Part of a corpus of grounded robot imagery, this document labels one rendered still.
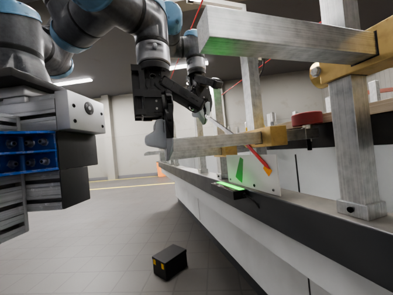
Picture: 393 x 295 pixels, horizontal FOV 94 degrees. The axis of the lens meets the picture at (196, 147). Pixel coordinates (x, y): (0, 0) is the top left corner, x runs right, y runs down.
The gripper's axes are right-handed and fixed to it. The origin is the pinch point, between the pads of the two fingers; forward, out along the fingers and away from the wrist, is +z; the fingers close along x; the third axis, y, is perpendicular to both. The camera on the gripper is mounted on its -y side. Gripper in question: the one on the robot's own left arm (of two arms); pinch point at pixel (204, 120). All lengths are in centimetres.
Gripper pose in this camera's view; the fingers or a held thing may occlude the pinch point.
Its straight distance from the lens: 71.0
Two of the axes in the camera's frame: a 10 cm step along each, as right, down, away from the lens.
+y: -6.1, 0.7, 7.9
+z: 1.0, 10.0, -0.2
